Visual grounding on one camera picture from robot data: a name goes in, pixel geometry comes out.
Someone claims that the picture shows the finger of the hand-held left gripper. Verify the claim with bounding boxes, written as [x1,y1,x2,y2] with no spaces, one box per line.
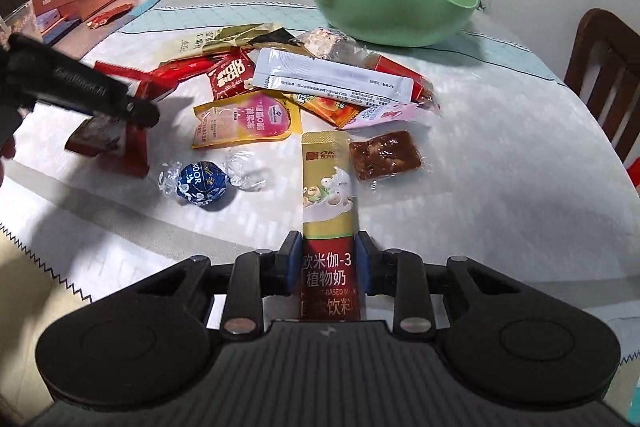
[89,93,162,128]

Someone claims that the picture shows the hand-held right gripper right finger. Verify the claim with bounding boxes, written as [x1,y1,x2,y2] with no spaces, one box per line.
[356,232,526,342]

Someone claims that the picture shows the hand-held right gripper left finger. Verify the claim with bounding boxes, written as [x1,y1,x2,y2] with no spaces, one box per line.
[127,231,307,342]

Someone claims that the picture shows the dark red packet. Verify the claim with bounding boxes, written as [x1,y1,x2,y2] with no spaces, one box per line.
[64,116,125,158]

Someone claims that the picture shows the gold and red stick packet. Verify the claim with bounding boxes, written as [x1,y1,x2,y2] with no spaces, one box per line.
[300,131,362,323]

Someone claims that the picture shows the gold beige packet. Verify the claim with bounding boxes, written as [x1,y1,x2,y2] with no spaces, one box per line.
[160,23,283,60]

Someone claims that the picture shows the red packet white characters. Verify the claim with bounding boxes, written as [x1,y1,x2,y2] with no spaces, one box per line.
[207,49,257,102]

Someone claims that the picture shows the long red packet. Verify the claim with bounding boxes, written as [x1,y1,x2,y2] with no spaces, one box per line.
[93,61,151,98]
[117,122,151,178]

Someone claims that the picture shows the blue flat box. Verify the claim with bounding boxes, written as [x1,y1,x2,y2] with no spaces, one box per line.
[30,9,81,45]

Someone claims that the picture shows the red wrapper packet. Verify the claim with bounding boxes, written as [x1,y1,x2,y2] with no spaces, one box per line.
[135,56,218,100]

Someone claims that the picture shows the small red packet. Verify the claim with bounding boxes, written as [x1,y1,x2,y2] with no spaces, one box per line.
[86,4,133,29]

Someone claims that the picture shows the salmon cardboard box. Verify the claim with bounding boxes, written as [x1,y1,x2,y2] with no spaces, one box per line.
[50,0,135,22]

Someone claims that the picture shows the blue foil chocolate ball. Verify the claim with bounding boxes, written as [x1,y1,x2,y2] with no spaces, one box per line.
[159,150,271,208]

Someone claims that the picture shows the yellow and pink packet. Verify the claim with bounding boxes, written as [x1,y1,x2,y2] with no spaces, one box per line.
[192,91,303,150]

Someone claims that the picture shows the brown nut candy clear wrapper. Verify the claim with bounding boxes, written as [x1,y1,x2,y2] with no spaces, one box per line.
[348,130,424,190]

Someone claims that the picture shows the black and gold wrapper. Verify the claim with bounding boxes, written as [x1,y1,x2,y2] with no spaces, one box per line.
[250,29,297,52]

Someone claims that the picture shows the pink and white packet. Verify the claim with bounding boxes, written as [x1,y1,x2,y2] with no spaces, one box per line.
[342,102,426,131]

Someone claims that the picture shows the white and teal tablecloth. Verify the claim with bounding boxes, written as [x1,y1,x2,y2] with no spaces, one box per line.
[0,0,640,358]

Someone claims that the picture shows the orange snack packet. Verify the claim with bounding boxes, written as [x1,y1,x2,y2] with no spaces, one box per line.
[282,92,371,130]

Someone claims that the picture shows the white long sachet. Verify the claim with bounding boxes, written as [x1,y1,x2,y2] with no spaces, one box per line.
[252,48,416,108]

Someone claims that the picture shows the nougat in clear wrapper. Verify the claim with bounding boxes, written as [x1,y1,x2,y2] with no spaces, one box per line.
[290,27,368,62]

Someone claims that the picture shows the red and brown packet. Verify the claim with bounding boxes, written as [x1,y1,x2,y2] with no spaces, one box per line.
[365,52,442,112]

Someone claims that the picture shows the dark wooden chair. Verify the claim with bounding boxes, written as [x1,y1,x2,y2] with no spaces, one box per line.
[564,8,640,168]

